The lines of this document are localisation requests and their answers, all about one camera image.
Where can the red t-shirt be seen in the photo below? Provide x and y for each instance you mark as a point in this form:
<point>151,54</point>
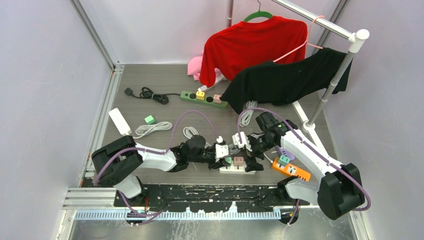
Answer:
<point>247,44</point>

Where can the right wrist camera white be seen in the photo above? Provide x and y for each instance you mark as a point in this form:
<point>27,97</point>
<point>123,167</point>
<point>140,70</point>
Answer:
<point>241,141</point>

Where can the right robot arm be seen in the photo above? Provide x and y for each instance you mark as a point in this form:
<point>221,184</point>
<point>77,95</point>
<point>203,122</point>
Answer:
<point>339,189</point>

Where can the green power strip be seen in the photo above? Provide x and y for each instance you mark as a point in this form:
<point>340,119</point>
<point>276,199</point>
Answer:
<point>189,97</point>

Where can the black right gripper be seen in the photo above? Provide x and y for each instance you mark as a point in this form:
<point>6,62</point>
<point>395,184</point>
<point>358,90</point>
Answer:
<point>252,165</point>

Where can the large white power strip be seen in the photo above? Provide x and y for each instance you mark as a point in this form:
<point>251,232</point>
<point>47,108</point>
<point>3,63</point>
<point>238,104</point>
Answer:
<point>238,170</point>

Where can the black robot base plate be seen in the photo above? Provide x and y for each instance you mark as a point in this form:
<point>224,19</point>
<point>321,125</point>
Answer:
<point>210,198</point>

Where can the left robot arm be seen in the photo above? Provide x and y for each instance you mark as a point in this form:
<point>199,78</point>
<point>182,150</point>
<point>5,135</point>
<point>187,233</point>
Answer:
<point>115,162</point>

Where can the pink hanger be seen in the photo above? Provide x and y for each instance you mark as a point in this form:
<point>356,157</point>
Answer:
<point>306,42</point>

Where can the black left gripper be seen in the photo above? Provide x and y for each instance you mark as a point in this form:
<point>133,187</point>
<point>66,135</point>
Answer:
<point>215,165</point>

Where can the small white power strip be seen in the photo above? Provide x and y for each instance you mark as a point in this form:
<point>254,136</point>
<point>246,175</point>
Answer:
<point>120,122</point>

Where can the orange power strip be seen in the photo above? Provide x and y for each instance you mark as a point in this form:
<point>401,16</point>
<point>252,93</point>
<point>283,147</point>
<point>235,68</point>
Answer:
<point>291,170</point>

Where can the yellow plug on green strip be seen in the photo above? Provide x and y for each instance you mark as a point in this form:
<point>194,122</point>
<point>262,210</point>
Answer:
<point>200,95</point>

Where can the black t-shirt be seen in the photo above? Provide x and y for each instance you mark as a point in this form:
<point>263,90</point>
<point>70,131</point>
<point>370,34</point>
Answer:
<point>283,84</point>

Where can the pink cloth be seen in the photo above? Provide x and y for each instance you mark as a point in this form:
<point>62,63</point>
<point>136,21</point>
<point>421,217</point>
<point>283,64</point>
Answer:
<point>194,68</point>

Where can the metal clothes rack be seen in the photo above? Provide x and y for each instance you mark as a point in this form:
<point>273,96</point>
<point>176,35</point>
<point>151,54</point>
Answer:
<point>266,62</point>

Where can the purple power strip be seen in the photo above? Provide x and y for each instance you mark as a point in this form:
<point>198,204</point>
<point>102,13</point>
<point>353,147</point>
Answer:
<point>284,152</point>

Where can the green hanger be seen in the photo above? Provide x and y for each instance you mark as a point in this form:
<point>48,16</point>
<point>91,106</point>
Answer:
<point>258,14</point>

